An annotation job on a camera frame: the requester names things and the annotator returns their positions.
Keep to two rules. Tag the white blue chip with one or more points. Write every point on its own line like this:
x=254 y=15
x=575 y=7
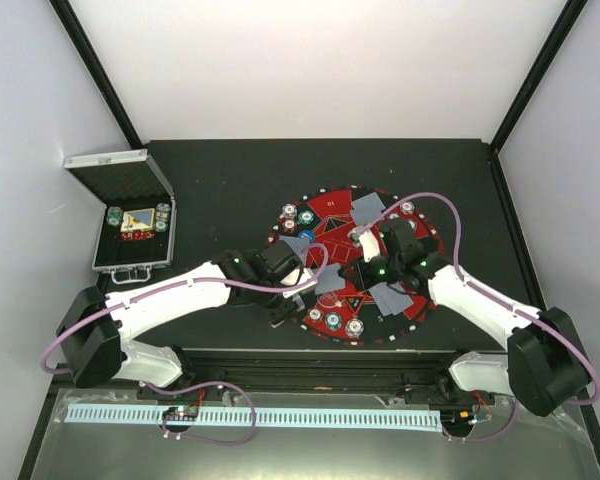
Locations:
x=407 y=208
x=289 y=211

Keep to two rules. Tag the white slotted cable duct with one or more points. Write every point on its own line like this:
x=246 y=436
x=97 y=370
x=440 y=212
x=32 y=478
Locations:
x=260 y=417

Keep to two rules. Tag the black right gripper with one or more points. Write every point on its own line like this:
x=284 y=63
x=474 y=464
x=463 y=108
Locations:
x=360 y=279

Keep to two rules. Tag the aluminium poker case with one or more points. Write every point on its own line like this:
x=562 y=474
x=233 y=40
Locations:
x=131 y=180

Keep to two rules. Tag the green chips in case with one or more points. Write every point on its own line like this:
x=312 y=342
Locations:
x=114 y=216

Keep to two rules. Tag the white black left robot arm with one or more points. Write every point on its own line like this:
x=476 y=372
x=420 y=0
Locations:
x=98 y=335

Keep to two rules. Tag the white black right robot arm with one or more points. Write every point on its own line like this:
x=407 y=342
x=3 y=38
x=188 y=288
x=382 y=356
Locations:
x=543 y=365

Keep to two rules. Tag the blue card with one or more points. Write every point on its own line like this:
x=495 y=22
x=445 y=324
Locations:
x=297 y=244
x=398 y=303
x=330 y=280
x=370 y=201

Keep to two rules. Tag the blue small blind button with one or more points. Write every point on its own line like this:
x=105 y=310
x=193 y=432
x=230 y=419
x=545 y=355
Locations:
x=307 y=235

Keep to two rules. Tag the white blue chip seat six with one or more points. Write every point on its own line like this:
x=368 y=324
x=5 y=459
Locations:
x=354 y=328

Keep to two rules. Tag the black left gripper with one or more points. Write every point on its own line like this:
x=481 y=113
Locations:
x=286 y=310

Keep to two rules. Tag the round red black poker mat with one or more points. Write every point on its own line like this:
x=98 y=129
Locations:
x=336 y=243

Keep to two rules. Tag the green chip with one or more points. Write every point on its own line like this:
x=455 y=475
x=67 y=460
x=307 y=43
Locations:
x=305 y=217
x=333 y=321

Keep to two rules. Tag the yellow boxed card deck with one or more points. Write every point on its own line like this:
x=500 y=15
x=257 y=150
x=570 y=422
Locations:
x=141 y=220

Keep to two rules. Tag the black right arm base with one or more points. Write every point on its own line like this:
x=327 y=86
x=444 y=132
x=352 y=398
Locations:
x=438 y=389

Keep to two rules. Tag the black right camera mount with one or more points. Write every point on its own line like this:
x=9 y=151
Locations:
x=399 y=240

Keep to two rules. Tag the red dice in case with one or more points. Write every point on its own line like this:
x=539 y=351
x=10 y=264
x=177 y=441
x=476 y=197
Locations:
x=135 y=236

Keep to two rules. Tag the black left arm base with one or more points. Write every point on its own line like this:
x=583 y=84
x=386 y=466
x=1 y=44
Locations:
x=183 y=387

